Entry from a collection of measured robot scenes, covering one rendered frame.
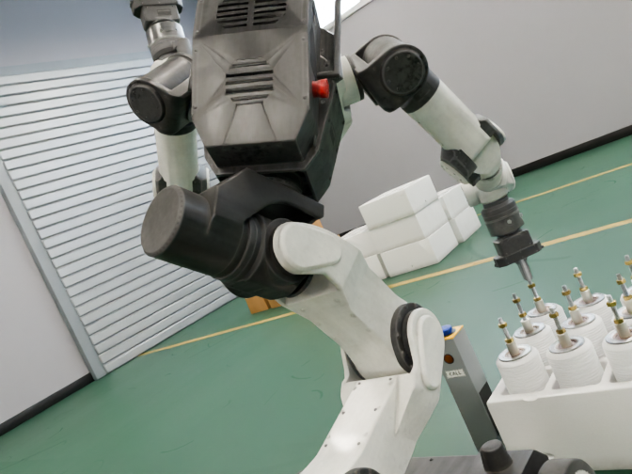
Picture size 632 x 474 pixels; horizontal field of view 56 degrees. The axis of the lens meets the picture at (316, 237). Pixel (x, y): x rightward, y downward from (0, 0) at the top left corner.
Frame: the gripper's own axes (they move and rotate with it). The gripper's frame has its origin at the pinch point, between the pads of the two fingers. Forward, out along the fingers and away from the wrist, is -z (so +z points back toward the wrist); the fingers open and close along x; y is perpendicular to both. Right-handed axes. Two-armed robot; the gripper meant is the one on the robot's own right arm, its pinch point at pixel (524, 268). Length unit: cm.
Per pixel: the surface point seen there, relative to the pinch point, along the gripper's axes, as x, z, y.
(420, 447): 43, -37, -11
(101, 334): 279, 0, -410
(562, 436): 14.4, -28.7, 28.4
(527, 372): 14.9, -15.1, 23.3
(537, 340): 7.7, -13.2, 13.9
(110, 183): 227, 134, -473
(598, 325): -4.3, -13.0, 20.7
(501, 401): 22.2, -19.1, 22.1
